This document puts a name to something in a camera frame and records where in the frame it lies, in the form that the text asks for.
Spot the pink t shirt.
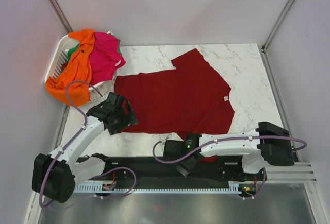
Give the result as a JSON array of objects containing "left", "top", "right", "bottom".
[{"left": 89, "top": 32, "right": 126, "bottom": 85}]

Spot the green t shirt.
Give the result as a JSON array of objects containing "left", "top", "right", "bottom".
[{"left": 67, "top": 38, "right": 122, "bottom": 58}]

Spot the aluminium frame rail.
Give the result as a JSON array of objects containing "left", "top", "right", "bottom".
[{"left": 266, "top": 162, "right": 317, "bottom": 184}]

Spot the dark red t shirt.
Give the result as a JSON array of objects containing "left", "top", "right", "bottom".
[{"left": 114, "top": 49, "right": 235, "bottom": 139}]

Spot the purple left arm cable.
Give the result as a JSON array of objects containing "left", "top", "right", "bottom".
[{"left": 38, "top": 80, "right": 104, "bottom": 209}]

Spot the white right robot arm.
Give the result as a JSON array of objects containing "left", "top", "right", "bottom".
[{"left": 175, "top": 122, "right": 295, "bottom": 180}]

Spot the orange t shirt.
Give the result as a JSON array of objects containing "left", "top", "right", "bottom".
[{"left": 45, "top": 29, "right": 95, "bottom": 106}]

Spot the right vertical aluminium post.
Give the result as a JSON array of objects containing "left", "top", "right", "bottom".
[{"left": 260, "top": 0, "right": 296, "bottom": 54}]

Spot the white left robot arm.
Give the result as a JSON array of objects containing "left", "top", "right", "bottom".
[{"left": 32, "top": 93, "right": 138, "bottom": 203}]

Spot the white plastic laundry basket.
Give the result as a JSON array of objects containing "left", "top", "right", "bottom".
[{"left": 45, "top": 29, "right": 126, "bottom": 106}]

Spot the left vertical aluminium post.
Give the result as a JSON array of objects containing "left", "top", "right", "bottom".
[{"left": 48, "top": 0, "right": 73, "bottom": 33}]

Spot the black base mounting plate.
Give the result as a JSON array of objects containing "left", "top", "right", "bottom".
[{"left": 77, "top": 153, "right": 267, "bottom": 188}]

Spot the white slotted cable duct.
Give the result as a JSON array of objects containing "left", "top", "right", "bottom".
[{"left": 73, "top": 181, "right": 261, "bottom": 194}]

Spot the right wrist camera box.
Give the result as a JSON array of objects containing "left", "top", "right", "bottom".
[{"left": 163, "top": 140, "right": 186, "bottom": 160}]

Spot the vertical aluminium post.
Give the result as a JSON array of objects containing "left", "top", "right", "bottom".
[
  {"left": 260, "top": 0, "right": 296, "bottom": 54},
  {"left": 48, "top": 0, "right": 73, "bottom": 33}
]

